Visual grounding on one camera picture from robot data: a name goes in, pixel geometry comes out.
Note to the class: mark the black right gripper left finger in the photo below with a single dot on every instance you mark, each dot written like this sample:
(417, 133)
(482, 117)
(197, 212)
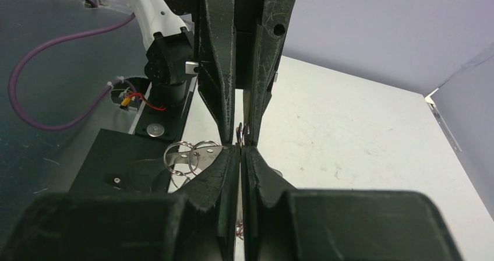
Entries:
(196, 222)

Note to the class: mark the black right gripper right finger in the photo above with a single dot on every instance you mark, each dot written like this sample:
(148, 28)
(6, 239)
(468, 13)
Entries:
(282, 222)

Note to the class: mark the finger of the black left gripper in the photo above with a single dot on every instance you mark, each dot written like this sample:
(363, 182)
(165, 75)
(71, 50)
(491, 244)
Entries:
(269, 39)
(217, 63)

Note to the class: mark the metal carabiner keyring with keys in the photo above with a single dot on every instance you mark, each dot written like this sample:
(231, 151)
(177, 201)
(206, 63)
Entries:
(185, 160)

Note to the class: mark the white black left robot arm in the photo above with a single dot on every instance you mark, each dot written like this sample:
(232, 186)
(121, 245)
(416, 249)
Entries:
(170, 31)

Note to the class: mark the aluminium right table rail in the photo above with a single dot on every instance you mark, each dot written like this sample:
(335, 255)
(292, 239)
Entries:
(442, 123)

